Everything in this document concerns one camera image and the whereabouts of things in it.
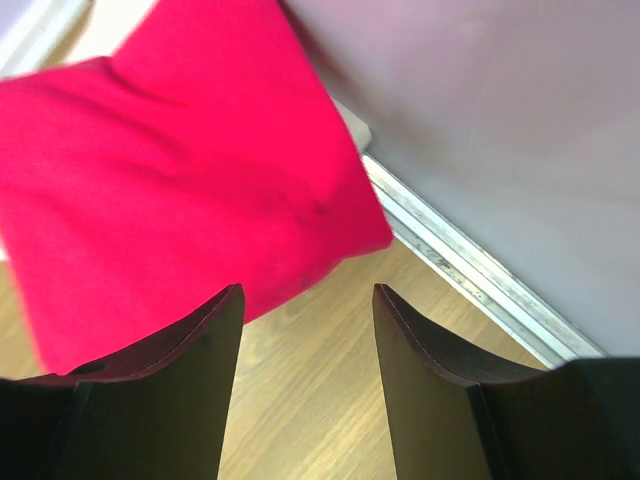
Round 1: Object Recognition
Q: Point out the white folded t shirt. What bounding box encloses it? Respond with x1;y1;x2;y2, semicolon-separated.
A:
332;99;373;154

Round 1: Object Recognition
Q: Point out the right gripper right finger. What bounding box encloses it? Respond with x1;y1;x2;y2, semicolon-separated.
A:
373;284;565;479

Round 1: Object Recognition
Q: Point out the aluminium rail frame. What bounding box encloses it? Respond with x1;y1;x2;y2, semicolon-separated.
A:
362;153;607;367

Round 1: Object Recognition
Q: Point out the red t shirt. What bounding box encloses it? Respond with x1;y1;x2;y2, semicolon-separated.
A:
1;1;393;374

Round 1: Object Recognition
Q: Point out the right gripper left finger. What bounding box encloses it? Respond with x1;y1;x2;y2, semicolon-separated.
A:
19;284;245;479

